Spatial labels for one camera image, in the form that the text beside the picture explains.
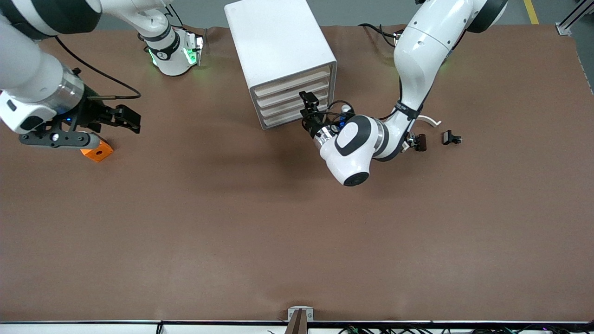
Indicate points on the orange block with black part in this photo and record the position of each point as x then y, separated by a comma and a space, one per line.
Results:
100, 153

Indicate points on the small black clip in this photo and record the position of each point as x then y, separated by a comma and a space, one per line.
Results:
449, 137

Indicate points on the brown table cover mat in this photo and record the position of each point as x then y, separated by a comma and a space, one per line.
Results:
297, 232

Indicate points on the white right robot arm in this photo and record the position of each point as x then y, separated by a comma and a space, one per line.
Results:
28, 69

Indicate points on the white table edge rail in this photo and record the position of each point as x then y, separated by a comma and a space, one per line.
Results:
93, 328

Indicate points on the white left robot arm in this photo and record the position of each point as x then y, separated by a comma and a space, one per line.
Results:
417, 46

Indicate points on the grey metal bracket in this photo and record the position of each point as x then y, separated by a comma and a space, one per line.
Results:
292, 311

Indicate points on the aluminium frame profile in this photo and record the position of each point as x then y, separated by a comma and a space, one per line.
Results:
567, 28

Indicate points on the small brown connector part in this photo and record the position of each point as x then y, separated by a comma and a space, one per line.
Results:
421, 142

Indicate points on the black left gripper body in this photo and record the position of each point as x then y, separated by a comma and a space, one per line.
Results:
313, 124

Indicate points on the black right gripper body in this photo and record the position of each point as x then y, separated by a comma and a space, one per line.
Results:
91, 113

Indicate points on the white curved plastic part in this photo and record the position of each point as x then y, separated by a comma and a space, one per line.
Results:
430, 120

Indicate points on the brown post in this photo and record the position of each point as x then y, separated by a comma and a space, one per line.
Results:
297, 324

